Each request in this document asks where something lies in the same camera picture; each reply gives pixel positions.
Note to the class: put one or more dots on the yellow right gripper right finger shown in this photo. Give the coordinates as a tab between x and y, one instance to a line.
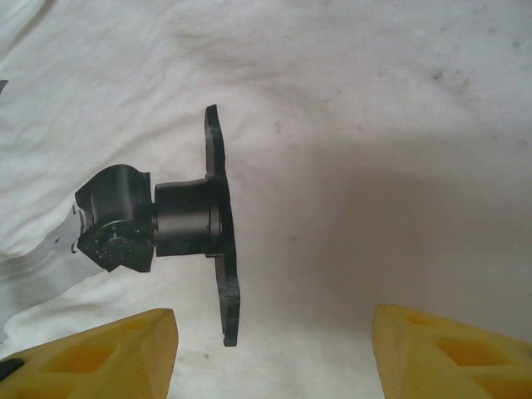
449	365

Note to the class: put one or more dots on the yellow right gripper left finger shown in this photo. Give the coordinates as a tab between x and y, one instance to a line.
104	365

